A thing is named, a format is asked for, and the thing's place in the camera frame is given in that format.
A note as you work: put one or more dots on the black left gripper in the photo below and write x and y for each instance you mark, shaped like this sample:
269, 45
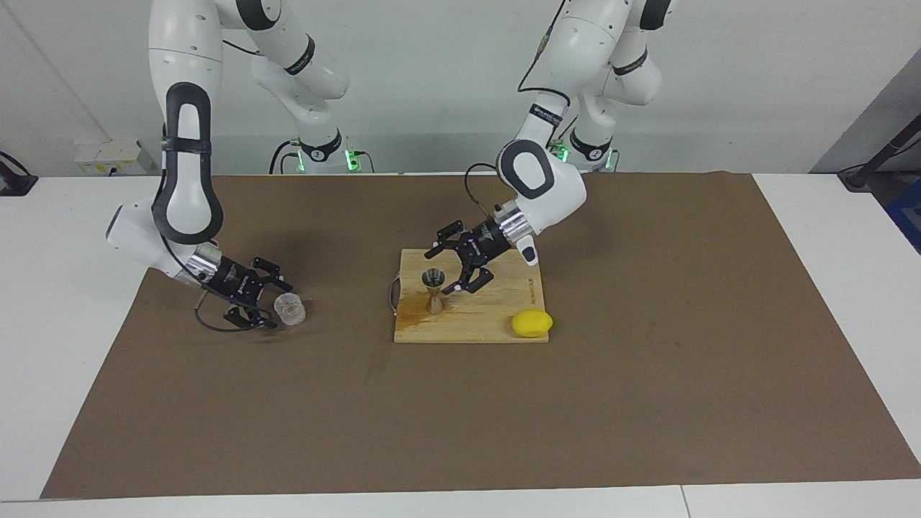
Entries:
486, 246

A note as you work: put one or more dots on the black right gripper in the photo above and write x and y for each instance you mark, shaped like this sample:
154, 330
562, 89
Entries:
234, 282

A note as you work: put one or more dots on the clear glass cup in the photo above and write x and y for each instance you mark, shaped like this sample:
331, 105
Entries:
290, 309

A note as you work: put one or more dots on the steel jigger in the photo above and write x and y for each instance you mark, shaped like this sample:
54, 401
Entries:
434, 302

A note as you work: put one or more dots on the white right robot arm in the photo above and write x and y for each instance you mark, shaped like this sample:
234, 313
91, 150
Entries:
183, 57

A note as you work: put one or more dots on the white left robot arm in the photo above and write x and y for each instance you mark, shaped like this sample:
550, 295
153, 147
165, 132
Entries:
554, 187

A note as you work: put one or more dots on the wooden cutting board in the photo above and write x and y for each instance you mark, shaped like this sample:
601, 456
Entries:
504, 309

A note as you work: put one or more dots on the yellow lemon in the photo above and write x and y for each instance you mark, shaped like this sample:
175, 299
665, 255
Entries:
532, 324

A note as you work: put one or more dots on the brown table mat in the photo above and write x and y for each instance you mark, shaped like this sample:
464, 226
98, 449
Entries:
288, 417

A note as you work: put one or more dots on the white power box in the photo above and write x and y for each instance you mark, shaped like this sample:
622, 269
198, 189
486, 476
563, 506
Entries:
108, 155

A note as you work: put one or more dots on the black stand foot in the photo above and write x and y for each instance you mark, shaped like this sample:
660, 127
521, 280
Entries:
16, 183

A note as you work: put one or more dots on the black tripod leg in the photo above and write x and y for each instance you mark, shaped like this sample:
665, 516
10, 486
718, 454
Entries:
860, 176

